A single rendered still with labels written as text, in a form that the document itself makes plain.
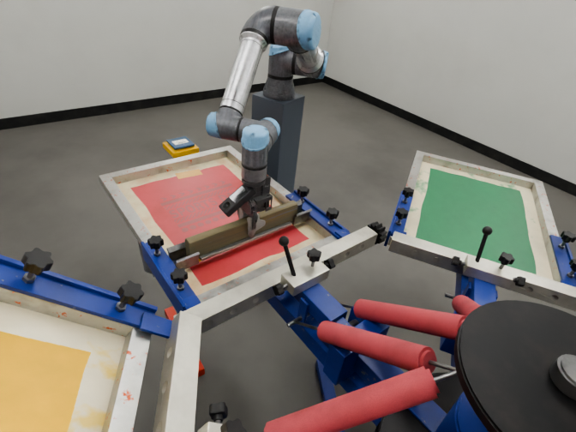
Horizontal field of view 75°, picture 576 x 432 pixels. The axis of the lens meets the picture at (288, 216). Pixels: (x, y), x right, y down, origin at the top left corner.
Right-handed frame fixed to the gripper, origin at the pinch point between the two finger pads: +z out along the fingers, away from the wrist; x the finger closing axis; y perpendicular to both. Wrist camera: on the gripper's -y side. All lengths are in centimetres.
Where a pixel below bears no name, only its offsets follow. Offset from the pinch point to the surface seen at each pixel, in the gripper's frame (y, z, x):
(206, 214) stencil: -3.5, 5.3, 21.3
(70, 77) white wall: 18, 56, 368
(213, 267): -14.3, 5.4, -3.9
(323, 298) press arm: 0.4, -3.2, -37.4
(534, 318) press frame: 8, -31, -76
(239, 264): -6.7, 5.4, -7.3
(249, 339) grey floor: 20, 101, 23
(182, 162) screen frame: 4, 2, 57
